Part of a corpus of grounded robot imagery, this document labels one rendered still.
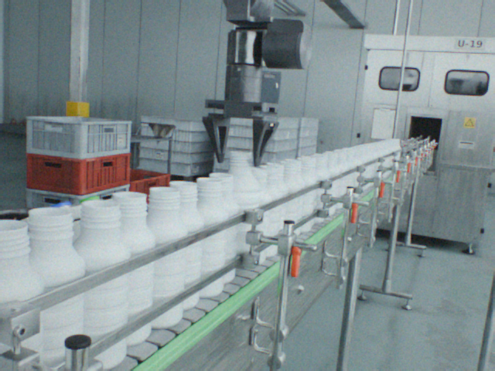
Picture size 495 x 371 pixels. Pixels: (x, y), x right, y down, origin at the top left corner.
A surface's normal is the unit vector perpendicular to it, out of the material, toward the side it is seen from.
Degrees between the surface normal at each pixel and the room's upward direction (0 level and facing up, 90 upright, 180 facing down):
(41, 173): 90
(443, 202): 90
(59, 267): 48
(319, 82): 90
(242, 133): 89
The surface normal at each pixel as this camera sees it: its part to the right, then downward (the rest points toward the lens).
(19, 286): 0.65, -0.52
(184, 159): -0.42, 0.13
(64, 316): 0.73, 0.18
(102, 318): 0.38, 0.18
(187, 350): 0.92, 0.14
